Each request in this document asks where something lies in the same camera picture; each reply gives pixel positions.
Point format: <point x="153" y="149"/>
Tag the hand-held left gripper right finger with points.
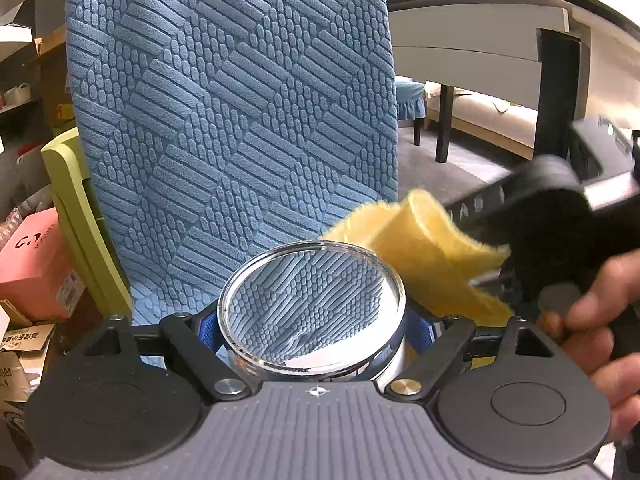
<point x="424" y="332"/>

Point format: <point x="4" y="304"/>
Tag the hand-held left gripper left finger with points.
<point x="210" y="331"/>

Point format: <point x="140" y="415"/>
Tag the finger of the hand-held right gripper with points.
<point x="475" y="205"/>

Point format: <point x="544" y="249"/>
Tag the yellow cleaning cloth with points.
<point x="425" y="255"/>

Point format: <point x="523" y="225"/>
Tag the clear round glass container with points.
<point x="310" y="310"/>

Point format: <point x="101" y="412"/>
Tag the person's right hand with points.
<point x="605" y="310"/>

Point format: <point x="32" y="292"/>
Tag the beige sofa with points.
<point x="490" y="115"/>

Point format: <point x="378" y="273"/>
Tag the small blue covered chair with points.
<point x="410" y="100"/>

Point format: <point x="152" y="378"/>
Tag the yellow-green plastic chair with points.
<point x="80" y="210"/>

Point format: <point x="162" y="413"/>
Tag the white table with black legs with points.
<point x="500" y="25"/>

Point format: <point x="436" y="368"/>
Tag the brown printed cardboard box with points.
<point x="25" y="340"/>

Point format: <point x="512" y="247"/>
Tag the pink cardboard box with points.
<point x="35" y="265"/>

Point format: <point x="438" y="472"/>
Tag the blue textured chair cover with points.
<point x="230" y="110"/>

